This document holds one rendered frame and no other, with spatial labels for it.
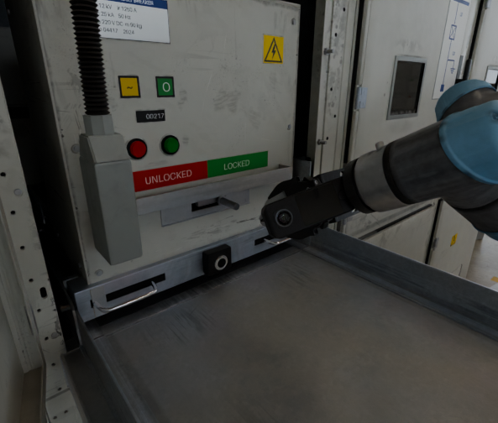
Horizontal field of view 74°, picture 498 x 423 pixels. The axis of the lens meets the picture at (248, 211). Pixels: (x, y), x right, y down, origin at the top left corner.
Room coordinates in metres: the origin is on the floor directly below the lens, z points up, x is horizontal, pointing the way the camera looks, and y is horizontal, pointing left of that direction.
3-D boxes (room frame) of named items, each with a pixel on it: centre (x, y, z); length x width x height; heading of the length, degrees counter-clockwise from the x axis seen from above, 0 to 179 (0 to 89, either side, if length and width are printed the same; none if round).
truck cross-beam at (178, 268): (0.64, 0.09, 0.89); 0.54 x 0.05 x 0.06; 130
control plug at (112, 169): (0.45, 0.19, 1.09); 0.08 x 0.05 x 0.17; 40
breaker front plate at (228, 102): (0.63, 0.08, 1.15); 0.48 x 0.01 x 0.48; 130
